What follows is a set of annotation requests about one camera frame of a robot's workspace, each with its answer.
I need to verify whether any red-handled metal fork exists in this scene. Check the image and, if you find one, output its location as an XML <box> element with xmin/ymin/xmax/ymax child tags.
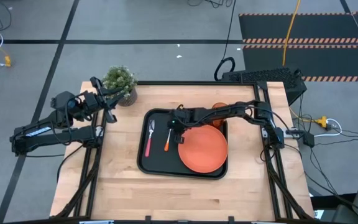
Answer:
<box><xmin>144</xmin><ymin>119</ymin><xmax>156</xmax><ymax>157</ymax></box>

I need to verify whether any black aluminium table frame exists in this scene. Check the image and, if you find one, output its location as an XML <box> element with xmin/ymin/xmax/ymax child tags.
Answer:
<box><xmin>50</xmin><ymin>80</ymin><xmax>315</xmax><ymax>224</ymax></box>

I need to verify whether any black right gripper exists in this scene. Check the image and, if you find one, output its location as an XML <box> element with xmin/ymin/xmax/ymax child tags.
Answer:
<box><xmin>165</xmin><ymin>106</ymin><xmax>198</xmax><ymax>145</ymax></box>

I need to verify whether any orange-handled metal spoon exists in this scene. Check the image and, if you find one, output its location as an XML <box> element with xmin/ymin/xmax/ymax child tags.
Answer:
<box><xmin>163</xmin><ymin>128</ymin><xmax>173</xmax><ymax>152</ymax></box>

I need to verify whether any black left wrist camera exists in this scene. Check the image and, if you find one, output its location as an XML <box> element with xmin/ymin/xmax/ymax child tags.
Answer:
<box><xmin>83</xmin><ymin>91</ymin><xmax>98</xmax><ymax>110</ymax></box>

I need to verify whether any orange plate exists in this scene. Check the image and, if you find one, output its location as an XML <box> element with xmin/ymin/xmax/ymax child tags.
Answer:
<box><xmin>177</xmin><ymin>124</ymin><xmax>229</xmax><ymax>174</ymax></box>

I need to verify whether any black hanging cable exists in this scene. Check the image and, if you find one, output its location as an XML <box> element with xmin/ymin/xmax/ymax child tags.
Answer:
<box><xmin>213</xmin><ymin>0</ymin><xmax>236</xmax><ymax>82</ymax></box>

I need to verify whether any black hazard-striped floor mat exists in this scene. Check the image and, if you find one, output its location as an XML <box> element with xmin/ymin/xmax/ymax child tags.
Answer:
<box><xmin>237</xmin><ymin>11</ymin><xmax>358</xmax><ymax>83</ymax></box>

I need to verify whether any yellow hanging cable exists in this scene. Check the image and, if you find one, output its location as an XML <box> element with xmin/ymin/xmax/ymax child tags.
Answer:
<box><xmin>282</xmin><ymin>0</ymin><xmax>301</xmax><ymax>67</ymax></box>

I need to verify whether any black power brick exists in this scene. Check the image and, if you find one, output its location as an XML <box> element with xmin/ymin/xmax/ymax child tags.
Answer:
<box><xmin>302</xmin><ymin>131</ymin><xmax>316</xmax><ymax>148</ymax></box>

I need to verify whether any black perforated computer case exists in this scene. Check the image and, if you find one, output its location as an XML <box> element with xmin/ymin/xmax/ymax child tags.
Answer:
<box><xmin>221</xmin><ymin>67</ymin><xmax>308</xmax><ymax>106</ymax></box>

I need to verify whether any orange faceted cup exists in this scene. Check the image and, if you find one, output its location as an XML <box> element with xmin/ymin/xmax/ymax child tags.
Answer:
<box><xmin>211</xmin><ymin>101</ymin><xmax>230</xmax><ymax>129</ymax></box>

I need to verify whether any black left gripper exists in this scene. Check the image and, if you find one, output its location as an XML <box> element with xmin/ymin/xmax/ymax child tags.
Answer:
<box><xmin>79</xmin><ymin>76</ymin><xmax>127</xmax><ymax>124</ymax></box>

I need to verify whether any black plastic tray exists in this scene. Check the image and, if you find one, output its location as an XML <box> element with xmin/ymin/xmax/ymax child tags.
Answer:
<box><xmin>136</xmin><ymin>108</ymin><xmax>229</xmax><ymax>181</ymax></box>

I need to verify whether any potted plant in striped pot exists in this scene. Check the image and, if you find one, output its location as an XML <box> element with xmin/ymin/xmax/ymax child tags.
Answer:
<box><xmin>102</xmin><ymin>65</ymin><xmax>139</xmax><ymax>108</ymax></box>

